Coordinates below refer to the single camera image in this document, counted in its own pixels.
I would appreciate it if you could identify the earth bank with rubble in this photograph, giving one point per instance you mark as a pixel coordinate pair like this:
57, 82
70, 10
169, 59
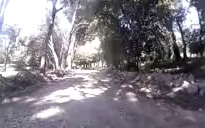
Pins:
20, 81

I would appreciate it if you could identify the grey dirt path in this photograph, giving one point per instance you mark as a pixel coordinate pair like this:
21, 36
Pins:
90, 106

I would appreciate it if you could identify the earth bank with stones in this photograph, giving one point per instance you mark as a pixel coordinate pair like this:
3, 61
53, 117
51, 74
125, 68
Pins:
163, 83

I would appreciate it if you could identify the wood of trees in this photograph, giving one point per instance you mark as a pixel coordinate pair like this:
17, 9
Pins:
130, 36

